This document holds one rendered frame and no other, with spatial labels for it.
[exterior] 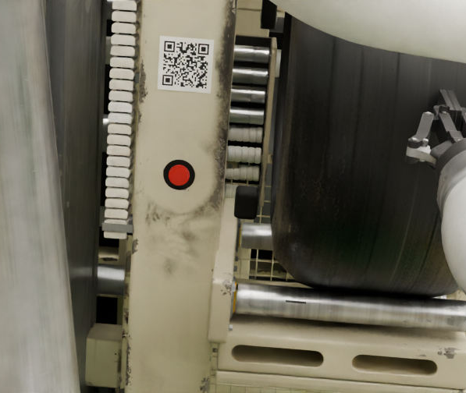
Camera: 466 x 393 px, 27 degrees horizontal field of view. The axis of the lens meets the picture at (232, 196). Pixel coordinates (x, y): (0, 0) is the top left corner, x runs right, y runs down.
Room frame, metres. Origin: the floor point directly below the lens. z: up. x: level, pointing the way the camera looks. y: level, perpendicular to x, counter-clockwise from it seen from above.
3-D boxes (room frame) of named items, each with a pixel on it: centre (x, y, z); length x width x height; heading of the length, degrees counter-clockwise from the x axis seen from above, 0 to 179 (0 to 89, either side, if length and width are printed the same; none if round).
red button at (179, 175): (1.36, 0.08, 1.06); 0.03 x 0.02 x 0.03; 89
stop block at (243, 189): (1.54, -0.02, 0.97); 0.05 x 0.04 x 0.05; 179
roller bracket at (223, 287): (1.44, 0.00, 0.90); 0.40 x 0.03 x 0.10; 179
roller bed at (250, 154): (1.82, 0.04, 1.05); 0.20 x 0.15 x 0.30; 89
